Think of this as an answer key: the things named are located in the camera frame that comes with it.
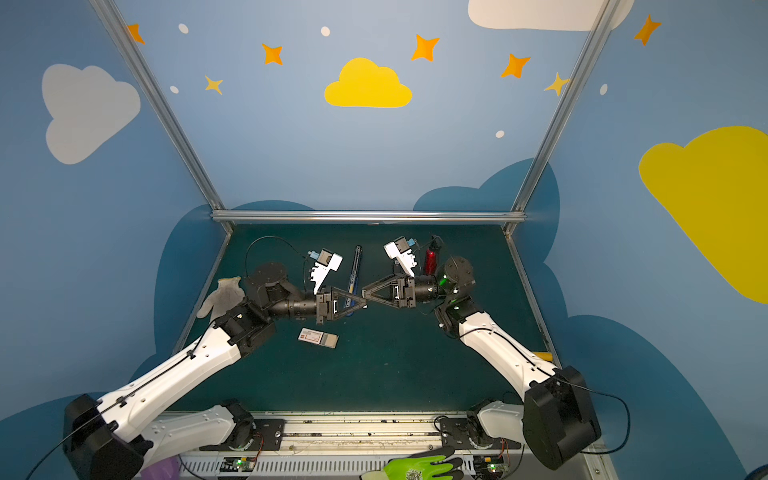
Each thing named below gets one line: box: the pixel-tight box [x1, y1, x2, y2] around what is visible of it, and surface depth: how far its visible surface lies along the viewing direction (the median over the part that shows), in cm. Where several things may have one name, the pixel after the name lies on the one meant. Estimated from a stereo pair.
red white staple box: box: [297, 327, 340, 349], surface depth 92 cm
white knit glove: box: [197, 276, 246, 323], surface depth 101 cm
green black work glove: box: [359, 446, 464, 480], surface depth 70 cm
